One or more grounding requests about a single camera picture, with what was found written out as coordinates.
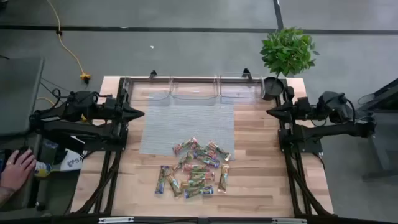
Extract green potted plant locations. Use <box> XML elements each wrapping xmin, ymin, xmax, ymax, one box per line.
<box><xmin>259</xmin><ymin>26</ymin><xmax>320</xmax><ymax>101</ymax></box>

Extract black desk frame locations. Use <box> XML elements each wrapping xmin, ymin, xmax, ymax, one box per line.
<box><xmin>357</xmin><ymin>77</ymin><xmax>398</xmax><ymax>181</ymax></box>

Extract grey woven placemat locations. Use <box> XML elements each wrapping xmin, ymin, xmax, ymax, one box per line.
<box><xmin>139</xmin><ymin>92</ymin><xmax>236</xmax><ymax>161</ymax></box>

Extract person's hand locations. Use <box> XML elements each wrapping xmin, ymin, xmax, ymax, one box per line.
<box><xmin>0</xmin><ymin>148</ymin><xmax>37</xmax><ymax>192</ymax></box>

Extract yellow extension cable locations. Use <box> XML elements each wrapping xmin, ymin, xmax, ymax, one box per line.
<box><xmin>45</xmin><ymin>0</ymin><xmax>92</xmax><ymax>83</ymax></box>
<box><xmin>35</xmin><ymin>96</ymin><xmax>88</xmax><ymax>122</ymax></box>

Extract tan wrapper granola bar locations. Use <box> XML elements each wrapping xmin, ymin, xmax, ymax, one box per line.
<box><xmin>217</xmin><ymin>163</ymin><xmax>231</xmax><ymax>194</ymax></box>

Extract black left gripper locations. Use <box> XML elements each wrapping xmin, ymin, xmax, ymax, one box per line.
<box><xmin>104</xmin><ymin>93</ymin><xmax>146</xmax><ymax>124</ymax></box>

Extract tan and blue granola bar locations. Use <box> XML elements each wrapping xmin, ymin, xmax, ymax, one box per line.
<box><xmin>167</xmin><ymin>174</ymin><xmax>183</xmax><ymax>198</ymax></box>

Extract yellow labelled bottle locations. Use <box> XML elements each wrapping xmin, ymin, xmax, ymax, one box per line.
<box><xmin>33</xmin><ymin>161</ymin><xmax>53</xmax><ymax>179</ymax></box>

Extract silver metal bar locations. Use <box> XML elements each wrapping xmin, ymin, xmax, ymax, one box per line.
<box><xmin>271</xmin><ymin>217</ymin><xmax>308</xmax><ymax>224</ymax></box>
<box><xmin>98</xmin><ymin>217</ymin><xmax>135</xmax><ymax>224</ymax></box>

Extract black aluminium table frame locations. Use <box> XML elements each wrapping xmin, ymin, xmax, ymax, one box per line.
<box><xmin>63</xmin><ymin>75</ymin><xmax>336</xmax><ymax>218</ymax></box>

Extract white printed box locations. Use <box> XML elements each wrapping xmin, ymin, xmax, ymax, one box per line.
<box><xmin>58</xmin><ymin>148</ymin><xmax>85</xmax><ymax>172</ymax></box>

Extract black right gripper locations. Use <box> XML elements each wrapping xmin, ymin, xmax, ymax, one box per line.
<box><xmin>266</xmin><ymin>95</ymin><xmax>312</xmax><ymax>124</ymax></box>

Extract grey side desk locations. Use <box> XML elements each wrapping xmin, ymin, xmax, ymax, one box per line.
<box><xmin>0</xmin><ymin>57</ymin><xmax>45</xmax><ymax>213</ymax></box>

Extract person's forearm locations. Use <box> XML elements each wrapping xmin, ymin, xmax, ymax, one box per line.
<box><xmin>0</xmin><ymin>185</ymin><xmax>16</xmax><ymax>208</ymax></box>

